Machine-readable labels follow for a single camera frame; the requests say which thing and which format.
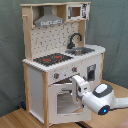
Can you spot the grey range hood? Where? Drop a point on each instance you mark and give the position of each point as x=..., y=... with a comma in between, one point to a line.
x=48, y=18

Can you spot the toy microwave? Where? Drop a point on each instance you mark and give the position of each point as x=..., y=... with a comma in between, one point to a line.
x=77, y=11

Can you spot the wooden toy kitchen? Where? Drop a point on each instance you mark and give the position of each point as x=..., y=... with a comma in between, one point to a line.
x=46, y=40

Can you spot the right red oven knob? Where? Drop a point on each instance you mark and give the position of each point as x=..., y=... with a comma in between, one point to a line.
x=74, y=69

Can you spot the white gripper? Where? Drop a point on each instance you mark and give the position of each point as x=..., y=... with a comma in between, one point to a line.
x=80, y=86

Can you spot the red oven knob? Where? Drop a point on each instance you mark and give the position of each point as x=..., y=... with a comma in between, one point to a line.
x=74, y=69
x=56, y=75

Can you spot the left red oven knob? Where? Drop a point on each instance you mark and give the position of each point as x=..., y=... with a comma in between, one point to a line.
x=56, y=75

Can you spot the white oven door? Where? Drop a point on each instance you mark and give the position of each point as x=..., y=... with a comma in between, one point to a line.
x=61, y=106

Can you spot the white cupboard door with dispenser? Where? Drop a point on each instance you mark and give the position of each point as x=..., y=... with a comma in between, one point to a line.
x=90, y=71

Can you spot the black toy stove top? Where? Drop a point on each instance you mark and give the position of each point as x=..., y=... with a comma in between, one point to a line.
x=52, y=59

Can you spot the grey toy sink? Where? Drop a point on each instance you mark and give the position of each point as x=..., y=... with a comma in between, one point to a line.
x=79, y=51

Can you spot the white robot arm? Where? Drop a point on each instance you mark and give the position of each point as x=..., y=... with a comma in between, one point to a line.
x=101, y=100

